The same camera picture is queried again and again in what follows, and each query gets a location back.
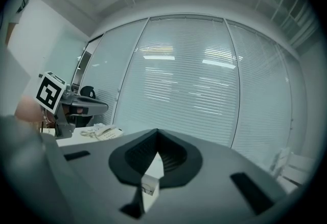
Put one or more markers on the person's left forearm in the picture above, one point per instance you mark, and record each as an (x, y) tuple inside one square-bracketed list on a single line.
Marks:
[(28, 110)]

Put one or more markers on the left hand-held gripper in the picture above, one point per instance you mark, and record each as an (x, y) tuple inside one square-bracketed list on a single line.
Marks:
[(49, 91)]

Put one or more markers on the thin-rimmed eyeglasses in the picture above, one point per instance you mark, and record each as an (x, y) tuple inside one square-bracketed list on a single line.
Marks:
[(147, 188)]

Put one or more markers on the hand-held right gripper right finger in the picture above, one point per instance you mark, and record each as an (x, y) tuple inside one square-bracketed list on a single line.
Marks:
[(212, 192)]

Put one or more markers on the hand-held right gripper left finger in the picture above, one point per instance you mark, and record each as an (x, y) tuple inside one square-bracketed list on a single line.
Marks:
[(102, 182)]

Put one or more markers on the white glasses case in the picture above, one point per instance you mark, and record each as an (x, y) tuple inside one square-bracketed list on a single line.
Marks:
[(153, 169)]

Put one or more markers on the white desk telephone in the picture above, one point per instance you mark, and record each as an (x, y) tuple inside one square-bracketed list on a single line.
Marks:
[(108, 133)]

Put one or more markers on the black office chair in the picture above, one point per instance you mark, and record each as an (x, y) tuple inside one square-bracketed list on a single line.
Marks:
[(88, 92)]

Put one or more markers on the white wooden chair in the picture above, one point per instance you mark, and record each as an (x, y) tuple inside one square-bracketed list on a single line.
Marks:
[(293, 169)]

